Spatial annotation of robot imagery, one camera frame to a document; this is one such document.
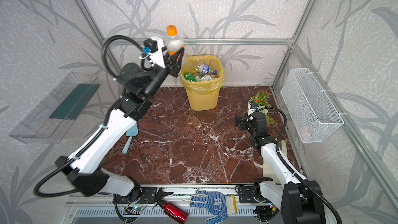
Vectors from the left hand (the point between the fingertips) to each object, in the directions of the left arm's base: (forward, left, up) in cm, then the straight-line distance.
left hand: (181, 42), depth 54 cm
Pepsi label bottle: (+28, -6, -35) cm, 45 cm away
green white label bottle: (+19, -8, -35) cm, 41 cm away
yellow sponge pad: (-44, -21, -56) cm, 75 cm away
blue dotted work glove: (-42, -13, -57) cm, 72 cm away
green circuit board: (-46, +24, -59) cm, 78 cm away
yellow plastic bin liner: (+9, -7, -32) cm, 34 cm away
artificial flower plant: (+10, -41, -42) cm, 60 cm away
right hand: (-1, -30, -42) cm, 52 cm away
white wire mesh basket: (-14, -53, -22) cm, 59 cm away
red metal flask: (-46, +5, -52) cm, 70 cm away
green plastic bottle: (+14, 0, -29) cm, 32 cm away
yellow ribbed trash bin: (+15, -5, -54) cm, 57 cm away
